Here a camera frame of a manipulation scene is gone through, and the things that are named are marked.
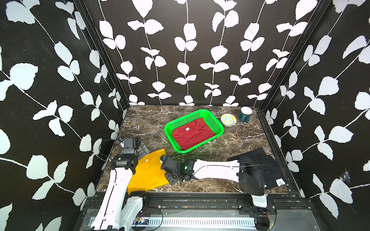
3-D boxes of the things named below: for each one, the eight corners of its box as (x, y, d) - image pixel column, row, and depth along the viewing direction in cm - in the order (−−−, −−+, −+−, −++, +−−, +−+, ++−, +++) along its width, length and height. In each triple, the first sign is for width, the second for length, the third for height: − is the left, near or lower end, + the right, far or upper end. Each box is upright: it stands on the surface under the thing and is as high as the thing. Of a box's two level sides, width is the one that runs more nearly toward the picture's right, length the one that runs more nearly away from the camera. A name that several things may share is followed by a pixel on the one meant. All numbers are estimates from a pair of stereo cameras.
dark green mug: (239, 123, 110) (243, 115, 102) (236, 114, 116) (240, 106, 109) (250, 123, 110) (254, 115, 103) (246, 114, 116) (250, 106, 109)
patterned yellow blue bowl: (221, 127, 111) (222, 123, 107) (219, 117, 117) (220, 113, 113) (235, 127, 111) (237, 123, 107) (233, 117, 117) (234, 113, 113)
